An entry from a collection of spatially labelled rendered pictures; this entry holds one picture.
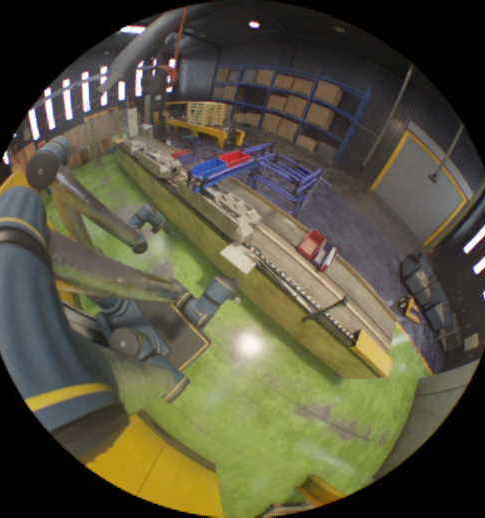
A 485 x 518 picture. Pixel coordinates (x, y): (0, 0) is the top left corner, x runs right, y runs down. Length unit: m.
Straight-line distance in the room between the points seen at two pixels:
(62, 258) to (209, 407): 1.97
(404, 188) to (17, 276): 11.62
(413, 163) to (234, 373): 11.76
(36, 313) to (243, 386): 2.00
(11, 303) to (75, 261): 0.22
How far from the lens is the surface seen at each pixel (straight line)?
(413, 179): 11.52
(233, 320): 2.02
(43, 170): 0.74
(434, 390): 5.38
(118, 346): 0.96
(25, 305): 0.15
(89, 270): 0.36
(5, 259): 0.19
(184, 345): 1.63
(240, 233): 1.38
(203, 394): 2.04
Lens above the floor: 1.96
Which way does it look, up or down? 55 degrees down
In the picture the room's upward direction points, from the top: 19 degrees clockwise
